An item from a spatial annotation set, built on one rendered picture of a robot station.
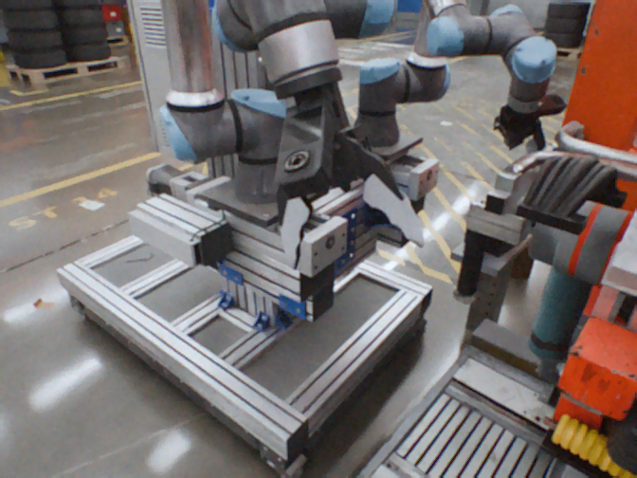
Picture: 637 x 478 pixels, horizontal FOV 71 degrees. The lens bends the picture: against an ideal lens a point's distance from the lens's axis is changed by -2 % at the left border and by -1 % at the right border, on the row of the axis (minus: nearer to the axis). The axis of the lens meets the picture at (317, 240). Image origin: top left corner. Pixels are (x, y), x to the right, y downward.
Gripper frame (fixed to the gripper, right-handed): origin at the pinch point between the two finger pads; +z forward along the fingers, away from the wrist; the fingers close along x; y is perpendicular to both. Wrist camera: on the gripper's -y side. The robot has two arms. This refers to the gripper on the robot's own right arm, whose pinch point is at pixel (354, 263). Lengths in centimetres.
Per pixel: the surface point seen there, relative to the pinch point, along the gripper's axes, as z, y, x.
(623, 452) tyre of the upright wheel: 38.1, 11.9, -25.1
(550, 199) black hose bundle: 4.4, 23.7, -22.7
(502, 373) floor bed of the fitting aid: 85, 97, -8
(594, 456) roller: 55, 29, -24
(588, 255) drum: 19.1, 35.8, -28.4
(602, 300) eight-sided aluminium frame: 16.3, 14.8, -25.7
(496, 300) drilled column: 69, 121, -10
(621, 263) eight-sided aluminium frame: 11.2, 14.1, -28.2
